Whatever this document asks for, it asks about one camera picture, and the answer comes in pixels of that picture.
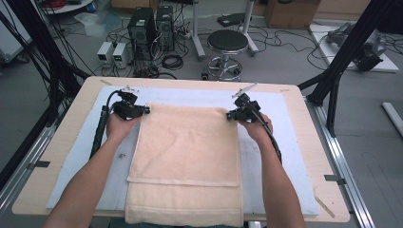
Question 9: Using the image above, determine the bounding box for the clear plastic bag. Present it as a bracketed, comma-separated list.
[74, 11, 122, 37]

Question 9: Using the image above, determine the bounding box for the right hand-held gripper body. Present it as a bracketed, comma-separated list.
[225, 83, 262, 124]

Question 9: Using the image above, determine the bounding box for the black flat case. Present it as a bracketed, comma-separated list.
[217, 12, 246, 28]

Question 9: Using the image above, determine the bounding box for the white foam mat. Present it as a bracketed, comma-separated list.
[46, 85, 320, 217]

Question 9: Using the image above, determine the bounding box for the white tube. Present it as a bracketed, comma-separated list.
[381, 102, 403, 138]

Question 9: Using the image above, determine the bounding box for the cream towel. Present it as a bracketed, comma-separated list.
[124, 103, 245, 228]

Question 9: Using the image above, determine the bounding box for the person's right hand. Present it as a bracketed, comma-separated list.
[239, 113, 274, 145]

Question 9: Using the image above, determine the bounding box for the white floor board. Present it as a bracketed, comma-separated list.
[309, 23, 399, 73]

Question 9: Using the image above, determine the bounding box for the white power supply box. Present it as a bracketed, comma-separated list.
[96, 41, 115, 63]
[112, 42, 132, 68]

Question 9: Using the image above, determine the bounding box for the white round table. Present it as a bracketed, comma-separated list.
[41, 0, 95, 15]

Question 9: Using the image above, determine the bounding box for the black metal frame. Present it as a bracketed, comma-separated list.
[297, 0, 400, 138]

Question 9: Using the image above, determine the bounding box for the large black computer tower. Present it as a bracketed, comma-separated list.
[126, 7, 158, 61]

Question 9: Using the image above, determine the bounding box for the grey metal desk leg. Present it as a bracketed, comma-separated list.
[190, 0, 207, 61]
[240, 0, 259, 57]

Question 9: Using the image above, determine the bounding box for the aluminium table rail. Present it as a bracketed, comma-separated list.
[305, 96, 376, 228]
[0, 126, 55, 217]

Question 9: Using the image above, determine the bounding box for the black metal stand with cables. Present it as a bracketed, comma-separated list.
[6, 0, 90, 127]

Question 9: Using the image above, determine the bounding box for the coiled black cable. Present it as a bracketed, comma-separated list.
[161, 54, 184, 70]

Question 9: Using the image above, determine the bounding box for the small black computer tower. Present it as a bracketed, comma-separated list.
[155, 5, 175, 51]

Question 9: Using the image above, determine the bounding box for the thin wooden stick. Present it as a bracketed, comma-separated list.
[313, 194, 336, 219]

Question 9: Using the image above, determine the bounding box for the person's left hand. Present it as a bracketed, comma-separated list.
[106, 112, 144, 143]

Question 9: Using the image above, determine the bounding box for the cardboard box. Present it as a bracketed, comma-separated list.
[264, 0, 321, 30]

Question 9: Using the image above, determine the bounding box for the black round stool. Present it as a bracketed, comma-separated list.
[201, 28, 250, 83]

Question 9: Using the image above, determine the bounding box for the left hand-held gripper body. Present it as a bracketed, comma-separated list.
[112, 85, 152, 122]

